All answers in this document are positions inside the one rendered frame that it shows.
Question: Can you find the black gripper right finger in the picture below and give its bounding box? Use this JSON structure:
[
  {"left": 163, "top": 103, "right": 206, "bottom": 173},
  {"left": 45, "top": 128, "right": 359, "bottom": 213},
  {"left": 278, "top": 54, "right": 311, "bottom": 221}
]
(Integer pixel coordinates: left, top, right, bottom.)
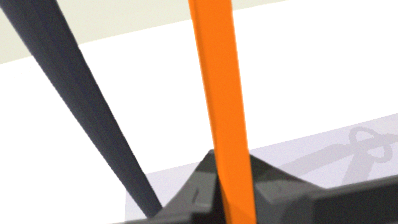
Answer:
[{"left": 249, "top": 153, "right": 398, "bottom": 224}]

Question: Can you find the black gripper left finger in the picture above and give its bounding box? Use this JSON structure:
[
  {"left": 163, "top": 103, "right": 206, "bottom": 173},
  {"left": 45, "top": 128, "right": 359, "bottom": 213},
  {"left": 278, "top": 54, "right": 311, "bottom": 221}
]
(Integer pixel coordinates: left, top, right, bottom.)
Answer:
[{"left": 111, "top": 148, "right": 226, "bottom": 224}]

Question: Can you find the orange bar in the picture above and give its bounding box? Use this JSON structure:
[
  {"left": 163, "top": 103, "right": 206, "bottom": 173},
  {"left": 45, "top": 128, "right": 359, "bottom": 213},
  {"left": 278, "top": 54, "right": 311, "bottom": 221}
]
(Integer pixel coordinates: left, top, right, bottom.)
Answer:
[{"left": 188, "top": 0, "right": 256, "bottom": 224}]

